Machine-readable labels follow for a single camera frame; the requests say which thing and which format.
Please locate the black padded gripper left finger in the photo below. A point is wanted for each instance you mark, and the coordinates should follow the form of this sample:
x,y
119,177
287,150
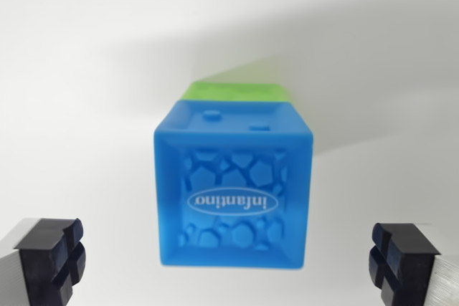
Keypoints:
x,y
39,263

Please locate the black padded gripper right finger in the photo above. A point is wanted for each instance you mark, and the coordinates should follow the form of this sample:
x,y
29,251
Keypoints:
x,y
412,266

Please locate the blue soft toy cube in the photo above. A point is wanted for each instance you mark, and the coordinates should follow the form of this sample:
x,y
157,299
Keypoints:
x,y
233,184

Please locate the green soft toy cube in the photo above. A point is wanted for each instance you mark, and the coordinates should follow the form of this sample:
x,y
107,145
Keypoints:
x,y
236,91

